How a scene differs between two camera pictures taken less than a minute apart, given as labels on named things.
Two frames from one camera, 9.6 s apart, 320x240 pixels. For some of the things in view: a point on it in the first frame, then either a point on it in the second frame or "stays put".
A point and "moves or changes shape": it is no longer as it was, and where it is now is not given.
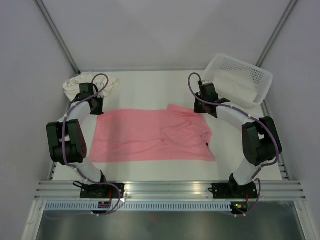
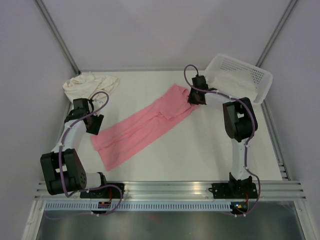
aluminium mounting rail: x=66 y=190 stays put
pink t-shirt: x=176 y=134 moves or changes shape
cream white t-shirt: x=106 y=85 stays put
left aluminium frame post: x=58 y=36 stays put
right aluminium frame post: x=286 y=13 stays put
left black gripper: x=100 y=99 → x=95 y=128
